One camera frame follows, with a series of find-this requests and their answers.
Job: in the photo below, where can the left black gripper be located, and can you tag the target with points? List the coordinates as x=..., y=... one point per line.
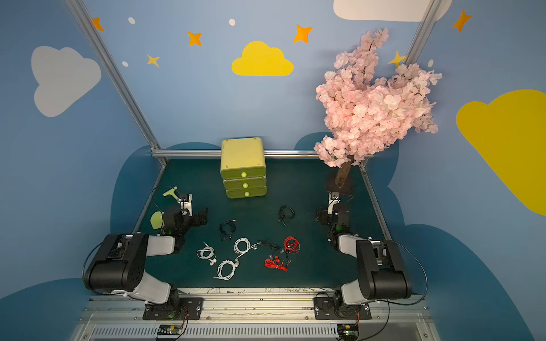
x=197, y=217

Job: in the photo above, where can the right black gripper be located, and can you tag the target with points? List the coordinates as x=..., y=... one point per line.
x=323, y=215

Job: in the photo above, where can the black earphones coil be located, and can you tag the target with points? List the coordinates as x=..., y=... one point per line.
x=227, y=230
x=285, y=213

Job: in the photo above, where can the green drawer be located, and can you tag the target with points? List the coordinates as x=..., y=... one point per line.
x=241, y=173

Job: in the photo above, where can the green three-drawer cabinet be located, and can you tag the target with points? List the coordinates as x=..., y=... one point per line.
x=242, y=153

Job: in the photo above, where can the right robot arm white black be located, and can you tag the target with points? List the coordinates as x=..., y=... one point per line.
x=381, y=270

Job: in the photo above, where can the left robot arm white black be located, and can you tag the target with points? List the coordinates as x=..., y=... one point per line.
x=118, y=266

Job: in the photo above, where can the white earphones left coil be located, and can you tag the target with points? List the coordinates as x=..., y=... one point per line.
x=207, y=253

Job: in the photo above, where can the white earphones coil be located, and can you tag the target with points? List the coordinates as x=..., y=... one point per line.
x=226, y=270
x=242, y=246
x=207, y=253

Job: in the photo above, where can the red earphones upper coil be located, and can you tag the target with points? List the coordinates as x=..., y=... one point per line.
x=292, y=245

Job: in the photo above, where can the white earphones upper coil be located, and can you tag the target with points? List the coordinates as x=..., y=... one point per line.
x=242, y=246

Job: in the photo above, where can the white earphones lower coil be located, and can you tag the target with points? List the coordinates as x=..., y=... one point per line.
x=226, y=270

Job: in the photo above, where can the red earphones lower bundle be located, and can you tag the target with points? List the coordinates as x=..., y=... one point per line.
x=277, y=263

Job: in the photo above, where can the pink blossom artificial tree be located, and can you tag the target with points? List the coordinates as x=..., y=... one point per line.
x=367, y=115

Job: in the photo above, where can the left green circuit board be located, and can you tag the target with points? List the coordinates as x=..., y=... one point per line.
x=169, y=332

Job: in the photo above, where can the green circuit board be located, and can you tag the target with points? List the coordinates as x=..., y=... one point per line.
x=169, y=332
x=347, y=332

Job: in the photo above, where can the right green circuit board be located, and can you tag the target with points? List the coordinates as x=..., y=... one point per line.
x=347, y=332

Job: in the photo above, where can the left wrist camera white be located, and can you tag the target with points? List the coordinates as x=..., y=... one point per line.
x=185, y=203

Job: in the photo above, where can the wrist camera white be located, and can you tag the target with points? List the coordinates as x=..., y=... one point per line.
x=333, y=199
x=185, y=203

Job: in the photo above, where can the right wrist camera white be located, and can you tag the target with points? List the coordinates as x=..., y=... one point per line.
x=333, y=199

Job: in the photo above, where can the green round paddle wooden handle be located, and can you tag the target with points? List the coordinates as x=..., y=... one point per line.
x=157, y=220

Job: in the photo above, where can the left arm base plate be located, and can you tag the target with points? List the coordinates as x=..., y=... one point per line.
x=184, y=309

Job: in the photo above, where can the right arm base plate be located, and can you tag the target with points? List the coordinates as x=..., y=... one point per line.
x=330, y=308

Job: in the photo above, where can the aluminium rail front frame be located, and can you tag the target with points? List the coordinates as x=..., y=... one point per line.
x=254, y=314

